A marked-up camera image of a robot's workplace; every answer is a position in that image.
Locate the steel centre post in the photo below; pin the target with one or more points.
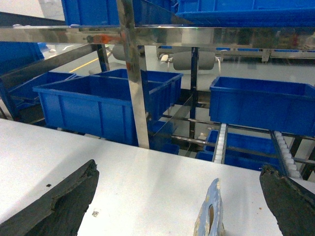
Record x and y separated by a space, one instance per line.
136 67

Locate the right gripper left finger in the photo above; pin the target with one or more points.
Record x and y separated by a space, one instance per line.
60 211

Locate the grey office chair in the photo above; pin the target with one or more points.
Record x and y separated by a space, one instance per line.
186 61

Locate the small qr sticker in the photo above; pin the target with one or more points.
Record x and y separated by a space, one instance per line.
96 212

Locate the blue bin right shelf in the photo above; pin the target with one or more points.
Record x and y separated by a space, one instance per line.
273 105

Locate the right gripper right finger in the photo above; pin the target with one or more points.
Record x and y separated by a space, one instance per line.
292 204

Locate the large blue bin left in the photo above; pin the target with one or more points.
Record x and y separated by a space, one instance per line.
96 105

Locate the flower gift bag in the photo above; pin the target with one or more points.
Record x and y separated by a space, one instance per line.
210 218

